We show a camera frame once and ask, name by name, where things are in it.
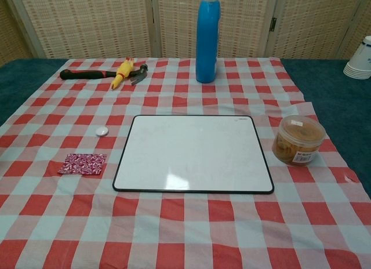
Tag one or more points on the metal screen hinge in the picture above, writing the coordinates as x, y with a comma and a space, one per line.
272, 24

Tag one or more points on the white board black rim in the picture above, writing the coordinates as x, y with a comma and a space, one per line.
191, 153

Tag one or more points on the clear tub of rubber bands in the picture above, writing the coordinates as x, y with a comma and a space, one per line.
298, 141

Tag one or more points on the red white patterned packet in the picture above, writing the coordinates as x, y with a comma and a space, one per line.
82, 164

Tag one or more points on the stack of white paper cups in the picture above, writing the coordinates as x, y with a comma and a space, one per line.
359, 66

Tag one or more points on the small white round disc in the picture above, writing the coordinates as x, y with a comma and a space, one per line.
101, 131

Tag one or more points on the black red claw hammer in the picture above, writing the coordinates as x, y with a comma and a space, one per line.
81, 74

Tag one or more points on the woven folding screen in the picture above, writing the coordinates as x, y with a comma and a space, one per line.
87, 25

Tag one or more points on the yellow rubber chicken toy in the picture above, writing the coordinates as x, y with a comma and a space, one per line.
123, 72

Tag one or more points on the blue pump bottle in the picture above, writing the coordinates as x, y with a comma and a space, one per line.
206, 48

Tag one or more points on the red white checkered tablecloth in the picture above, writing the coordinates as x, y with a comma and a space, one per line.
185, 222

